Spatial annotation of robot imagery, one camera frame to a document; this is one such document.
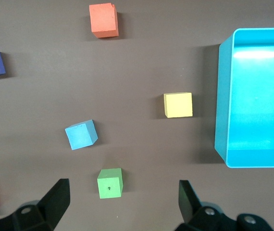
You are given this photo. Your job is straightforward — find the green foam block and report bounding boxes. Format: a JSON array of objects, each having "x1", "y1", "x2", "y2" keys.
[{"x1": 96, "y1": 167, "x2": 125, "y2": 200}]

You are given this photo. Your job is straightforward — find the brown table cloth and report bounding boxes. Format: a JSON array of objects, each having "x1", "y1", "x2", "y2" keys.
[{"x1": 0, "y1": 0, "x2": 274, "y2": 231}]

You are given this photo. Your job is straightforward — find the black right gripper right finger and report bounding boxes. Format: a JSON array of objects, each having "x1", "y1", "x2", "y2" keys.
[{"x1": 174, "y1": 180, "x2": 239, "y2": 231}]

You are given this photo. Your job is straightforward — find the teal plastic bin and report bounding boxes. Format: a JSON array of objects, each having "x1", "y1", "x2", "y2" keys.
[{"x1": 214, "y1": 27, "x2": 274, "y2": 168}]

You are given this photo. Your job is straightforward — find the light blue foam block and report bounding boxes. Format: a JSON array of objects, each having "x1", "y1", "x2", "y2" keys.
[{"x1": 64, "y1": 119, "x2": 99, "y2": 151}]

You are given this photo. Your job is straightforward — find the orange foam block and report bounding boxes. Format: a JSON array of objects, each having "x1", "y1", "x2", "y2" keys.
[{"x1": 89, "y1": 2, "x2": 120, "y2": 39}]

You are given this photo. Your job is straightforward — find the yellow foam block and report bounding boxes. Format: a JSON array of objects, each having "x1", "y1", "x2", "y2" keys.
[{"x1": 163, "y1": 91, "x2": 194, "y2": 119}]

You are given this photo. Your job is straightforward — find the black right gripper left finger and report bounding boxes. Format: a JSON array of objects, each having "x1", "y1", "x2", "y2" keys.
[{"x1": 0, "y1": 178, "x2": 71, "y2": 231}]

